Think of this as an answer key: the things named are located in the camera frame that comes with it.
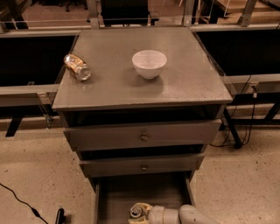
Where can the grey drawer cabinet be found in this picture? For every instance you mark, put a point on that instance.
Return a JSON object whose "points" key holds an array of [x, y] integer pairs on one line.
{"points": [[142, 121]]}

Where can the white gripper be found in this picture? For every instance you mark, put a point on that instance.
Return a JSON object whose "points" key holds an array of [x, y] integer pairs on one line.
{"points": [[155, 215]]}

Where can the white ceramic bowl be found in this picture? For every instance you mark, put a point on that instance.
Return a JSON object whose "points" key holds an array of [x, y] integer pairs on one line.
{"points": [[149, 63]]}

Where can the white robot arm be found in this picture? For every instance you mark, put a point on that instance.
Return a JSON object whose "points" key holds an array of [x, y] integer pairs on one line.
{"points": [[189, 214]]}

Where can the top grey drawer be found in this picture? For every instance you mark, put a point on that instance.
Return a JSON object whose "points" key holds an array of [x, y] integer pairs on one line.
{"points": [[141, 135]]}

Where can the bottom grey drawer open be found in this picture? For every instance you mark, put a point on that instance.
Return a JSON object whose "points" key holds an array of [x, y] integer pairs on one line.
{"points": [[114, 196]]}

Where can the middle grey drawer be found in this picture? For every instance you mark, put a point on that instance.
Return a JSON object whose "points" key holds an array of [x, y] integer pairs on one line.
{"points": [[141, 165]]}

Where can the metal railing frame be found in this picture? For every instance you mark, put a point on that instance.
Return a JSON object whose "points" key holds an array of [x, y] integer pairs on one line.
{"points": [[137, 26]]}

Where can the orange soda can lying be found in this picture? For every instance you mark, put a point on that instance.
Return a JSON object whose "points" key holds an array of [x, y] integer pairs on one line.
{"points": [[77, 67]]}

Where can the black table leg right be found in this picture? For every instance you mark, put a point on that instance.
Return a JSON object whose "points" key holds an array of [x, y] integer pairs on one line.
{"points": [[237, 140]]}

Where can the green soda can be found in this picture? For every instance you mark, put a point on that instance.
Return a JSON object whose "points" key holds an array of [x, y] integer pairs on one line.
{"points": [[138, 214]]}

